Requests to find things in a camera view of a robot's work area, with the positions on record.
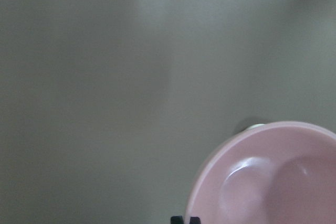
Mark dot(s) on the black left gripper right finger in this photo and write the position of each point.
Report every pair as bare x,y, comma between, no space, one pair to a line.
195,220

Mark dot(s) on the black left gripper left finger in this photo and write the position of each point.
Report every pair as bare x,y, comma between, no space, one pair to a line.
176,220

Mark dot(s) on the small pink bowl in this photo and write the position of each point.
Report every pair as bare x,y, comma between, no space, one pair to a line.
281,172

